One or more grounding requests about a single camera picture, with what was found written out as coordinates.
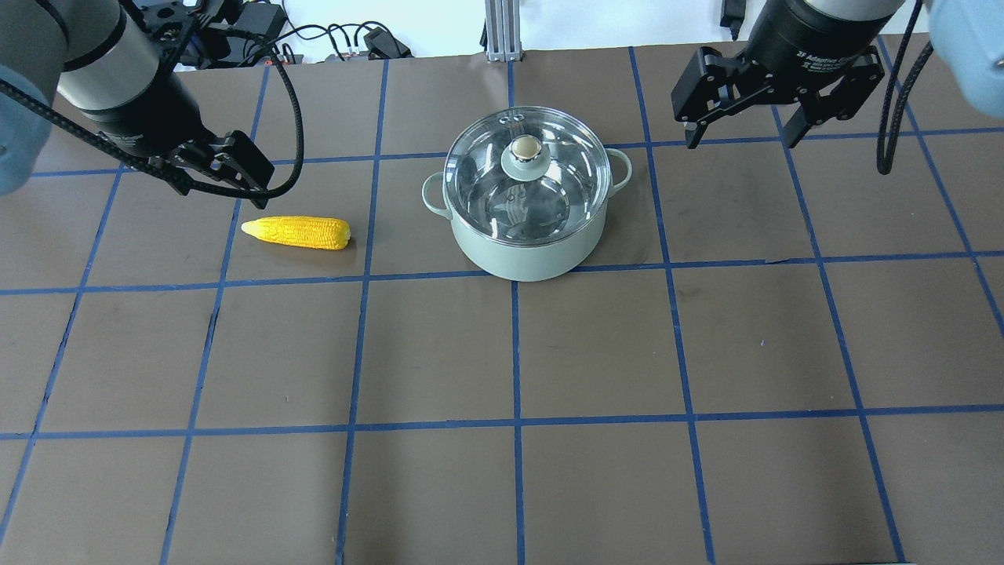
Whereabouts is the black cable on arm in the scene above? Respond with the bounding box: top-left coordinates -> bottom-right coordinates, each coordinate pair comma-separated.
875,0 -> 936,175
0,24 -> 305,201

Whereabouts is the aluminium frame post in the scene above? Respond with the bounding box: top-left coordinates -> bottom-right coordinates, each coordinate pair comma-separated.
482,0 -> 523,62

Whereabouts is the pale green cooking pot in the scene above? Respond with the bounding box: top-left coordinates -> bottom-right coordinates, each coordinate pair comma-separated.
422,106 -> 632,282

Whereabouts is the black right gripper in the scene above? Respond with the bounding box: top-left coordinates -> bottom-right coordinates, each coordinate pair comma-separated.
671,1 -> 886,150

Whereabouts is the glass pot lid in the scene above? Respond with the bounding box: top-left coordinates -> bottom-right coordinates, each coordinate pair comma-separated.
442,106 -> 624,247

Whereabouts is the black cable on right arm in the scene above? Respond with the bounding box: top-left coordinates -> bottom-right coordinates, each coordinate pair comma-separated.
875,0 -> 936,175

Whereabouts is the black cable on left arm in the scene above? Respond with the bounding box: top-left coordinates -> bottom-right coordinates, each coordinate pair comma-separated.
0,24 -> 305,201

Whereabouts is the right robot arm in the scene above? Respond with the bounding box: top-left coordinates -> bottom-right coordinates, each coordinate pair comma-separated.
671,1 -> 1002,149

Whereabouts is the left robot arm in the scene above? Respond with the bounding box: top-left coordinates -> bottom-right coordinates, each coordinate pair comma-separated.
2,1 -> 289,208

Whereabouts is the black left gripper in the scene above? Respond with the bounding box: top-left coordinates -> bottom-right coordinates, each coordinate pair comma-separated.
82,75 -> 275,210

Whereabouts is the yellow corn cob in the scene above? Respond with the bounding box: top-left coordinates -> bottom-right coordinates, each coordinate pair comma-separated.
240,216 -> 351,250

